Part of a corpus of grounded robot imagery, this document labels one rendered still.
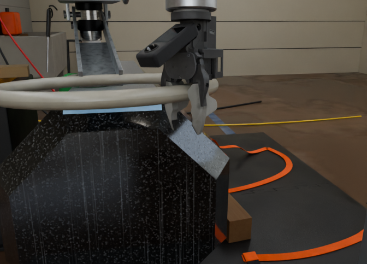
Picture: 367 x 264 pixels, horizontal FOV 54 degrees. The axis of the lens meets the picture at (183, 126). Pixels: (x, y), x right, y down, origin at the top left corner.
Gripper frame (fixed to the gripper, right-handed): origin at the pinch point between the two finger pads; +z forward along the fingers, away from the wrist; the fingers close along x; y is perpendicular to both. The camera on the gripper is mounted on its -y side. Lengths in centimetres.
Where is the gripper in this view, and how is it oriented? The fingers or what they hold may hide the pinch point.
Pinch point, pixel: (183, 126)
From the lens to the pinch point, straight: 65.6
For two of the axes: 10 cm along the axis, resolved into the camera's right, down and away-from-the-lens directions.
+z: 0.0, 9.8, 2.0
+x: -7.5, -1.3, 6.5
